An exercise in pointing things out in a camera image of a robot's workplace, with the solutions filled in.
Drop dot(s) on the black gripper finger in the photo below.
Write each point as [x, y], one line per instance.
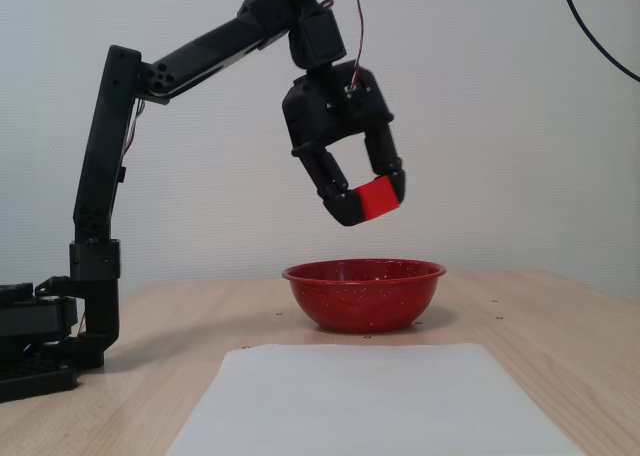
[385, 151]
[342, 206]

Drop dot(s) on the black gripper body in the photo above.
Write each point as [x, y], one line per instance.
[325, 121]

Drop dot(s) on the red cube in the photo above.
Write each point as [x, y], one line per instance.
[377, 198]

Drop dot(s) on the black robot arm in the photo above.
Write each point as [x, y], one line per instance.
[102, 166]

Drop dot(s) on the red speckled enamel bowl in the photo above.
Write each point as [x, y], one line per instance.
[362, 301]

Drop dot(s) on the white paper sheet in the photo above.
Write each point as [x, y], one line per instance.
[375, 401]

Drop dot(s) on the black base mount block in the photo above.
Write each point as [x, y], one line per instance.
[35, 316]

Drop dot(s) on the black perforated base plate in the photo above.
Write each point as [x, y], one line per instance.
[35, 378]

